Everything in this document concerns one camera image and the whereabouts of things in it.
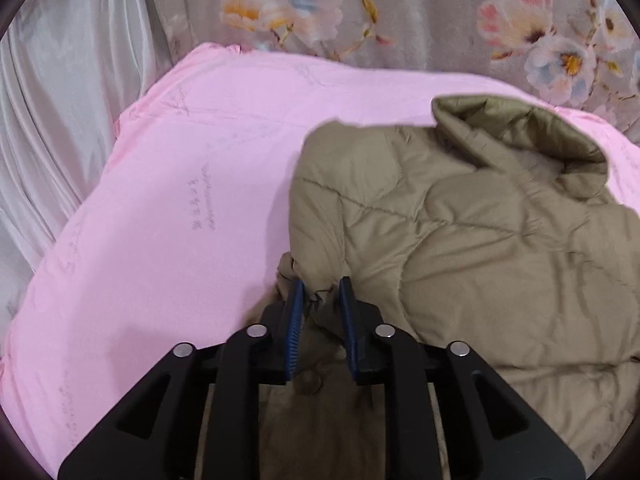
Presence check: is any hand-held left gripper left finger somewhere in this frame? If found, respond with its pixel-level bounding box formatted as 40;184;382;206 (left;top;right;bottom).
57;278;307;480

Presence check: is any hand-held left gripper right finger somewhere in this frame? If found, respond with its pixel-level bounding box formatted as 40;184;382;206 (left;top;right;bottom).
338;276;587;480

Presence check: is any khaki quilted hooded jacket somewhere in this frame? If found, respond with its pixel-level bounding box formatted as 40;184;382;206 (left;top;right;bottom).
250;94;640;480

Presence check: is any pink quilt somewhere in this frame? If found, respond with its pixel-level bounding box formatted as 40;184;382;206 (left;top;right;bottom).
0;42;640;467

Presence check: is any grey floral bed sheet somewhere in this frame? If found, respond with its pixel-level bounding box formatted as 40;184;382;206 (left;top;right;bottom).
145;0;640;133

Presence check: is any white satin curtain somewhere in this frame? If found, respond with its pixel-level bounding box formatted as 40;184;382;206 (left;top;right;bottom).
0;0;172;323

